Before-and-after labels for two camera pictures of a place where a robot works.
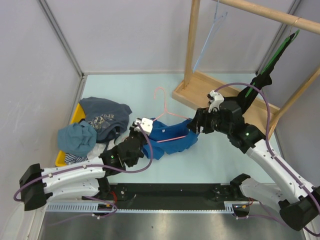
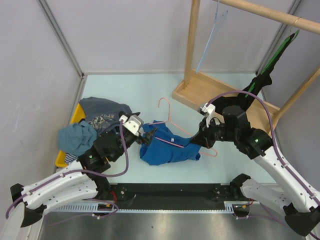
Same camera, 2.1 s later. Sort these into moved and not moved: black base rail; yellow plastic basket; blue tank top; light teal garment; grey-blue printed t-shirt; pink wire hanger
Moved: blue tank top; pink wire hanger
Not moved: yellow plastic basket; black base rail; light teal garment; grey-blue printed t-shirt
